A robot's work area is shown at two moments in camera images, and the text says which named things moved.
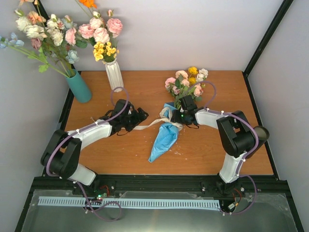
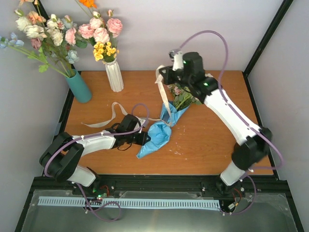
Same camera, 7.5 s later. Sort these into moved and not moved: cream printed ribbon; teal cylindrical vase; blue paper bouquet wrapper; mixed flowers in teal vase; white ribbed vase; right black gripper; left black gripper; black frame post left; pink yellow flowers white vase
Moved: left black gripper; cream printed ribbon; right black gripper; blue paper bouquet wrapper
Not moved: black frame post left; white ribbed vase; mixed flowers in teal vase; pink yellow flowers white vase; teal cylindrical vase
